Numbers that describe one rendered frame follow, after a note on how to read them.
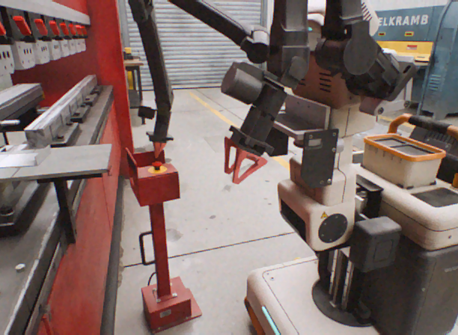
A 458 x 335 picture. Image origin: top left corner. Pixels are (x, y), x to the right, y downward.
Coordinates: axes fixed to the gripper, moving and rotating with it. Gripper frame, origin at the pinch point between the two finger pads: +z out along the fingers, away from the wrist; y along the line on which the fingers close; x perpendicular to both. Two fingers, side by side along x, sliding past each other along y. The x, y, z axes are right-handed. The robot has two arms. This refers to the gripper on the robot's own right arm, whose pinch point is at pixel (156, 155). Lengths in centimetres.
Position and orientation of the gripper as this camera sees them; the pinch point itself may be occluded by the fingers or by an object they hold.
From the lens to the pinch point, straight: 138.3
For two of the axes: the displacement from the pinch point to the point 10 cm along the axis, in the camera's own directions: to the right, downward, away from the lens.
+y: -8.6, -0.7, -5.0
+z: -2.4, 9.3, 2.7
